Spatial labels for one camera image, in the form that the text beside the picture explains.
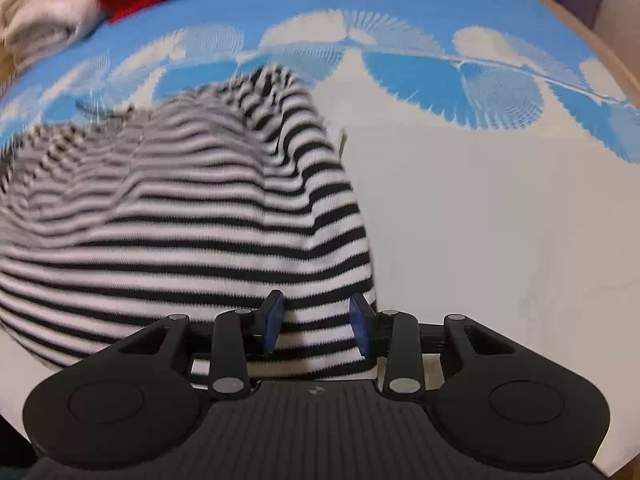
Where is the blue white patterned bedsheet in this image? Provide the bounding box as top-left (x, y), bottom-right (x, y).
top-left (1, 0), bottom-right (639, 479)

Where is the beige white crumpled clothes pile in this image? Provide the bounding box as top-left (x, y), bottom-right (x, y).
top-left (1, 0), bottom-right (104, 73)

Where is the black white striped hooded garment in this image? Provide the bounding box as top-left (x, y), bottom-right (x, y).
top-left (1, 65), bottom-right (375, 379)

